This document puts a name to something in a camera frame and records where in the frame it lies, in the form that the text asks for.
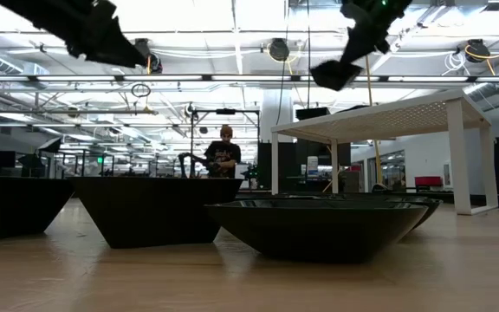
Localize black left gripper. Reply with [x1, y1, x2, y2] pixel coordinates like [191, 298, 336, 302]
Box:
[0, 0, 148, 69]

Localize person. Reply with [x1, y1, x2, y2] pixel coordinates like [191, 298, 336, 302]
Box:
[203, 124, 243, 179]

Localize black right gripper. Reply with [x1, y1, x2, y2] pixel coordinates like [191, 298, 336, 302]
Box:
[340, 0, 412, 67]

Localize black background panels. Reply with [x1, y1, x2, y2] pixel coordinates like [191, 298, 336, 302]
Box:
[256, 140, 353, 179]

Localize black workstation frame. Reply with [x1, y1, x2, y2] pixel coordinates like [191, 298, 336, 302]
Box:
[190, 107, 262, 179]

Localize red storage bin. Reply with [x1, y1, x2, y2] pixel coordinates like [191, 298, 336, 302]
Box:
[414, 175, 444, 189]

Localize black ceiling cable reel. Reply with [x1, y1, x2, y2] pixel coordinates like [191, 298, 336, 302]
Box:
[464, 37, 492, 64]
[268, 37, 291, 63]
[134, 37, 165, 75]

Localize white perforated metal shelf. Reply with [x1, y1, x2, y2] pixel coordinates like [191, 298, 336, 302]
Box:
[269, 88, 499, 217]

